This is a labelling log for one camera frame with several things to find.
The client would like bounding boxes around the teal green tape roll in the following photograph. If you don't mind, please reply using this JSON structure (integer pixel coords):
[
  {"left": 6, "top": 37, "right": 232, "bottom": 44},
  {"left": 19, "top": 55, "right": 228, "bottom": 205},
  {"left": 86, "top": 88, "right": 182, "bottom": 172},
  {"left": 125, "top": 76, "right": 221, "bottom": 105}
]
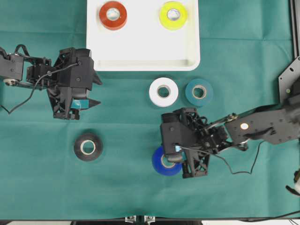
[{"left": 185, "top": 79, "right": 214, "bottom": 107}]

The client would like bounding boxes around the green table cloth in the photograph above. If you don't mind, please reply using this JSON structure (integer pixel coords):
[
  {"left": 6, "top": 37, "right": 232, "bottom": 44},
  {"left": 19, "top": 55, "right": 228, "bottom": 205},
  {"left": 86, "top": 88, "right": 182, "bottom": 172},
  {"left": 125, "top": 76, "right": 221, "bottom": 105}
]
[{"left": 0, "top": 0, "right": 300, "bottom": 219}]

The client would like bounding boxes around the white object at table edge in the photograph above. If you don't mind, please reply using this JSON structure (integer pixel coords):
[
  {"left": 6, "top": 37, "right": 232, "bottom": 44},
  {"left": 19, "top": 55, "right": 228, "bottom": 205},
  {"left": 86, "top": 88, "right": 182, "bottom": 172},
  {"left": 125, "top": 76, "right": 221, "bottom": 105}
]
[{"left": 285, "top": 170, "right": 300, "bottom": 196}]

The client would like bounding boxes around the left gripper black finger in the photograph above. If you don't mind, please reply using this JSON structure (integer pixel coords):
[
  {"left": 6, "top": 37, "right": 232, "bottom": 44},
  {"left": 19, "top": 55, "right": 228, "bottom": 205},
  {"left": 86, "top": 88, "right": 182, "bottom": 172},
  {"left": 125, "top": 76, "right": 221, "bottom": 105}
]
[
  {"left": 71, "top": 98, "right": 101, "bottom": 110},
  {"left": 92, "top": 70, "right": 102, "bottom": 85}
]

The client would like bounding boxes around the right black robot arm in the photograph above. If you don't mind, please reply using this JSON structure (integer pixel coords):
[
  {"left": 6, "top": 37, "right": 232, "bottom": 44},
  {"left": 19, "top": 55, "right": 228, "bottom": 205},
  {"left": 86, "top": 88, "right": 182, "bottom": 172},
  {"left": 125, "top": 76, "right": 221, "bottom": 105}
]
[{"left": 172, "top": 58, "right": 300, "bottom": 178}]

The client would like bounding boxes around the aluminium frame rail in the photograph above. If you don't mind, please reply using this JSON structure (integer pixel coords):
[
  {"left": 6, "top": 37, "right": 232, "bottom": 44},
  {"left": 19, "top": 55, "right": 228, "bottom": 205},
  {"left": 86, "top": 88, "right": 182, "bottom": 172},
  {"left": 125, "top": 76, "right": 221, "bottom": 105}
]
[{"left": 289, "top": 0, "right": 300, "bottom": 58}]

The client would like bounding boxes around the right metal table bracket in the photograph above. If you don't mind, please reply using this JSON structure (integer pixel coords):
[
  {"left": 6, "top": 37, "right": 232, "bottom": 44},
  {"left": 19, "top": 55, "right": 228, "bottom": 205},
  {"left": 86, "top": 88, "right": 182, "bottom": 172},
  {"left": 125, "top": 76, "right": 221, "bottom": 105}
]
[{"left": 144, "top": 215, "right": 156, "bottom": 224}]

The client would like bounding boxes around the left metal table bracket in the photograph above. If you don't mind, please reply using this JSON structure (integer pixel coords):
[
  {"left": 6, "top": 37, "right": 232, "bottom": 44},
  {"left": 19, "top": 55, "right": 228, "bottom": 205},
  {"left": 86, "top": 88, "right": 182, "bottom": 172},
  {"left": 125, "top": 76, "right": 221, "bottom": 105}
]
[{"left": 125, "top": 215, "right": 136, "bottom": 223}]

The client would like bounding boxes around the black tape roll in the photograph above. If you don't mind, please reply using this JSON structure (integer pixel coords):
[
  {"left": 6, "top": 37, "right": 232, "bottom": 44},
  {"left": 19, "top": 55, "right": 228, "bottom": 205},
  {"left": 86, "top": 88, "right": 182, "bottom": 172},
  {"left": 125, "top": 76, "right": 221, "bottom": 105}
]
[{"left": 73, "top": 133, "right": 103, "bottom": 162}]

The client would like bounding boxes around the red tape roll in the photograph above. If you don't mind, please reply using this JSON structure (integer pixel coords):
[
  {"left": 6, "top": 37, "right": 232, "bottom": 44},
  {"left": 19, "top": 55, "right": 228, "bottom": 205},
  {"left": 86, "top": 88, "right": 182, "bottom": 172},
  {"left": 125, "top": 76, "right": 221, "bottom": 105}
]
[{"left": 99, "top": 0, "right": 127, "bottom": 30}]

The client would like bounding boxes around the metal table bracket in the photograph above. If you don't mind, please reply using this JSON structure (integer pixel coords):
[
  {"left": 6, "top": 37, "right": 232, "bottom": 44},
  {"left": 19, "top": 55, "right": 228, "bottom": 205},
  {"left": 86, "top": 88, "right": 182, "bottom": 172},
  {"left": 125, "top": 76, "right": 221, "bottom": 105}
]
[
  {"left": 144, "top": 215, "right": 156, "bottom": 224},
  {"left": 125, "top": 215, "right": 136, "bottom": 223}
]

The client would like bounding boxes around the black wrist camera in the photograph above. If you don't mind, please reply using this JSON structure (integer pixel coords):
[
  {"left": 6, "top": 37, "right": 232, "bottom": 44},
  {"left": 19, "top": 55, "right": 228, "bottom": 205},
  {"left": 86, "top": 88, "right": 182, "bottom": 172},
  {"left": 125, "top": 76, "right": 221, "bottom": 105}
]
[
  {"left": 160, "top": 108, "right": 198, "bottom": 163},
  {"left": 57, "top": 47, "right": 94, "bottom": 99}
]

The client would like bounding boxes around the left black camera cable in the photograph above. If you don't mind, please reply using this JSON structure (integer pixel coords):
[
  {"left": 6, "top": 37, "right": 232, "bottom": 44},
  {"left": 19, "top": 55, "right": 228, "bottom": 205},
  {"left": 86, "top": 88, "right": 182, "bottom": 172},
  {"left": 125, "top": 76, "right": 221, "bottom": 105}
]
[{"left": 0, "top": 62, "right": 79, "bottom": 115}]

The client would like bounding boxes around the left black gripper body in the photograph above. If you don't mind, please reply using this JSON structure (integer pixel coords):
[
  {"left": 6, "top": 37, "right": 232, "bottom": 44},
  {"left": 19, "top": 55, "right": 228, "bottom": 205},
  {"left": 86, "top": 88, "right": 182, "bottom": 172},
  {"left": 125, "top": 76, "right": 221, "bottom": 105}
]
[{"left": 46, "top": 57, "right": 80, "bottom": 120}]

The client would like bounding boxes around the white tape roll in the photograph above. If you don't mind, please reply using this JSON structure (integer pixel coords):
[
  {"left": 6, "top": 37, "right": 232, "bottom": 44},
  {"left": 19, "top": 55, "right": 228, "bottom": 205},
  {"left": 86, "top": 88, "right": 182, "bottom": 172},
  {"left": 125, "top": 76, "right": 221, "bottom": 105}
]
[{"left": 149, "top": 77, "right": 179, "bottom": 107}]

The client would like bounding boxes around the blue tape roll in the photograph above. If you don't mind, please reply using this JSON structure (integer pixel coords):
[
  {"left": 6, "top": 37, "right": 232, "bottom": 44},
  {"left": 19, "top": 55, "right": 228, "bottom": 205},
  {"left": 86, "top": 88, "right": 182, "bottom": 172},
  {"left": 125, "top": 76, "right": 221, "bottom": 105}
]
[{"left": 152, "top": 146, "right": 182, "bottom": 176}]

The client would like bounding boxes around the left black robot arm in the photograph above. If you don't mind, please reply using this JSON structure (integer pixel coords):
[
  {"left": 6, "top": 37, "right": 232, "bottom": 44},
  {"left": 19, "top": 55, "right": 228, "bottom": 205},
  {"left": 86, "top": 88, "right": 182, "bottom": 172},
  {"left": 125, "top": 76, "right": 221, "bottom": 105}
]
[{"left": 0, "top": 44, "right": 102, "bottom": 120}]

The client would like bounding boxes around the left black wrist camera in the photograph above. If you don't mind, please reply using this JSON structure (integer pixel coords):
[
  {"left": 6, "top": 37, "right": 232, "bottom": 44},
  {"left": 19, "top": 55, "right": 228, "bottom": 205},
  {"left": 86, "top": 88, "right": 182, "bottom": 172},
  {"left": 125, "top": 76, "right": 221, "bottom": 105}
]
[{"left": 57, "top": 47, "right": 94, "bottom": 99}]

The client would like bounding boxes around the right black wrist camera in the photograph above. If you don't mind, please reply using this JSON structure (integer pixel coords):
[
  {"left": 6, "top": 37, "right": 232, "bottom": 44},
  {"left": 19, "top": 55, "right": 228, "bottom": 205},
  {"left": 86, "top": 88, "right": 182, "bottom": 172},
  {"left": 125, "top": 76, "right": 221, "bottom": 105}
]
[{"left": 160, "top": 108, "right": 198, "bottom": 163}]

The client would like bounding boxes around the black camera cable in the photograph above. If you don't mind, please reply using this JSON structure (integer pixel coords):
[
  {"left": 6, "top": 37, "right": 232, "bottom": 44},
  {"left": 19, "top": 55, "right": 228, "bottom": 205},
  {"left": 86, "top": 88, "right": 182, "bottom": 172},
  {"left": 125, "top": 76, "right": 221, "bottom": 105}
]
[
  {"left": 177, "top": 140, "right": 264, "bottom": 175},
  {"left": 0, "top": 62, "right": 79, "bottom": 115}
]

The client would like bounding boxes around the right black camera cable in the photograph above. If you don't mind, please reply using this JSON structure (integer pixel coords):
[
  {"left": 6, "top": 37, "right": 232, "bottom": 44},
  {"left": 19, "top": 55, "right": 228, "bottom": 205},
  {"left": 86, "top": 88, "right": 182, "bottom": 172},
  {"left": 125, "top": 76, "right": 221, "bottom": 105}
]
[{"left": 177, "top": 140, "right": 264, "bottom": 175}]

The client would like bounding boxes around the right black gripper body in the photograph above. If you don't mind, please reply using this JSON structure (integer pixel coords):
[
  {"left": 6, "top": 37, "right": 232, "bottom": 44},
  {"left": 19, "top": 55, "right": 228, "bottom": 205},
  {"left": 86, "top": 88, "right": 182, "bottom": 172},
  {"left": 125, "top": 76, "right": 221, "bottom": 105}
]
[{"left": 179, "top": 108, "right": 209, "bottom": 179}]

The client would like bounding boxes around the yellow tape roll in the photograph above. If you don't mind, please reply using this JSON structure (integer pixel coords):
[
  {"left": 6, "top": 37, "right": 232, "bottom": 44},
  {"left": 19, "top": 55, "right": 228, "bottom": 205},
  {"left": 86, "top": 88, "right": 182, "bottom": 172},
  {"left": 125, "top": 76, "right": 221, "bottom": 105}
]
[{"left": 159, "top": 1, "right": 188, "bottom": 30}]

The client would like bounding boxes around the white plastic tray case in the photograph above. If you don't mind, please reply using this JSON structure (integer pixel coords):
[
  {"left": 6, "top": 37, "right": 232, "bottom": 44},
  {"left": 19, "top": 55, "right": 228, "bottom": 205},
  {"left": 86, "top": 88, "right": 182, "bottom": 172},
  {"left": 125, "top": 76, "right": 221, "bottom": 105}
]
[{"left": 86, "top": 0, "right": 201, "bottom": 71}]

